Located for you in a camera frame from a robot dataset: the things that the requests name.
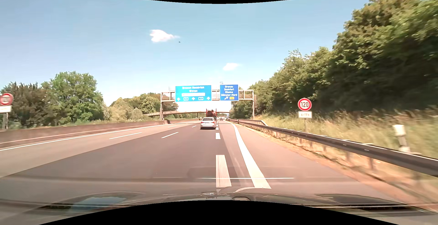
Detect white marker post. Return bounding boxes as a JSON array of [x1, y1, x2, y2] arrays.
[[393, 124, 411, 154]]

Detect metal guard rail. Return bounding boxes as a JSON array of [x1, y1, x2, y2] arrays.
[[229, 118, 438, 177]]

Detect car's own bonnet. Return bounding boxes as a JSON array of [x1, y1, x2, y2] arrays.
[[21, 190, 425, 219]]

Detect grass verge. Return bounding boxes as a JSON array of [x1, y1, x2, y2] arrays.
[[255, 108, 438, 159]]

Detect silver car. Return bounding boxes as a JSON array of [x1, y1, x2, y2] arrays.
[[200, 117, 217, 130]]

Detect row of trees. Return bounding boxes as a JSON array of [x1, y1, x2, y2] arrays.
[[0, 71, 179, 129], [230, 0, 438, 119]]

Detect concrete bridge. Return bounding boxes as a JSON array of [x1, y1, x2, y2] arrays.
[[144, 110, 231, 118]]

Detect round speed limit sign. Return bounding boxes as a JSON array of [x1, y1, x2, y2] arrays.
[[297, 97, 313, 133], [0, 93, 14, 130]]

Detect grey asphalt road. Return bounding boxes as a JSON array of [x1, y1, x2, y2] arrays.
[[0, 120, 438, 215]]

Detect road markings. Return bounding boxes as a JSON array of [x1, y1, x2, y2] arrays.
[[0, 121, 295, 189]]

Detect overhead gantry with blue signs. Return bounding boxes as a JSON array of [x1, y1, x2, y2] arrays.
[[160, 84, 257, 120]]

